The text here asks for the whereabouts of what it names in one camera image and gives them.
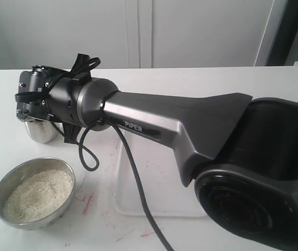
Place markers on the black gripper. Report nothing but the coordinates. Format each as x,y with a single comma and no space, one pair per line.
71,131

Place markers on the steel bowl of rice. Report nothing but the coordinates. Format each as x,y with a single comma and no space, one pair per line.
36,193

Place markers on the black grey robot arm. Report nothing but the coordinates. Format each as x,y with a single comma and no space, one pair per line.
241,153

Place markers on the white cabinet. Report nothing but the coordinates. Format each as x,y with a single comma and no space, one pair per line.
138,34

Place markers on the white rectangular tray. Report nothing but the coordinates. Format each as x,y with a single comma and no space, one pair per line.
164,192

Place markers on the small steel cup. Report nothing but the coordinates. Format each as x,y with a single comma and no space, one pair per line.
41,131

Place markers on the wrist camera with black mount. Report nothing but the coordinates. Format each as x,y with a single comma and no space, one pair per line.
30,96

